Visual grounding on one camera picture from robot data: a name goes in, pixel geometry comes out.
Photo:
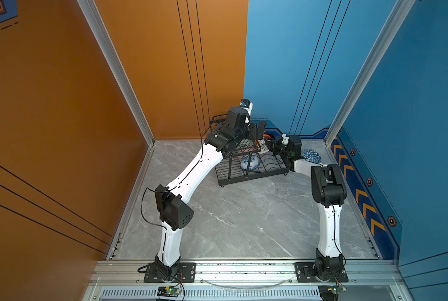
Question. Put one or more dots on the white lattice patterned bowl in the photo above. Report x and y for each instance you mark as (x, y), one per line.
(263, 146)

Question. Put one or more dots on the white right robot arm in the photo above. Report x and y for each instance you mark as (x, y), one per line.
(329, 192)

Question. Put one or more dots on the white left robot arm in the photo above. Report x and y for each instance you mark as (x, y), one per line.
(172, 200)

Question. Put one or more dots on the dark blue patterned bowl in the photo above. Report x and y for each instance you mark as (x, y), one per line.
(311, 156)

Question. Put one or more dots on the green circuit board left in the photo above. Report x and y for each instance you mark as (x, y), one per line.
(169, 293)

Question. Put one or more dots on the circuit board right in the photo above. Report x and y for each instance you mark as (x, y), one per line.
(331, 293)

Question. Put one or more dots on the black wire dish rack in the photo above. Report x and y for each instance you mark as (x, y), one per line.
(228, 171)

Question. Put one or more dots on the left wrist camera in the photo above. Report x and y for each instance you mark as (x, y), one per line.
(248, 106)

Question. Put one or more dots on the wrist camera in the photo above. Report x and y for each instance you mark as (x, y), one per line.
(285, 139)
(248, 106)

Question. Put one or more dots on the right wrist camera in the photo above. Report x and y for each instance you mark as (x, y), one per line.
(285, 139)

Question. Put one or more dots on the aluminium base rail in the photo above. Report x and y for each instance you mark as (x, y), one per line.
(240, 279)

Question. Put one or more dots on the aluminium corner post left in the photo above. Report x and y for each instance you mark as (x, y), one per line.
(100, 32)

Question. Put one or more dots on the aluminium corner post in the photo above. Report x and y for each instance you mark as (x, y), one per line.
(389, 30)
(100, 32)

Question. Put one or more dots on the aluminium corner post right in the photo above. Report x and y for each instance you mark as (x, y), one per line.
(389, 30)

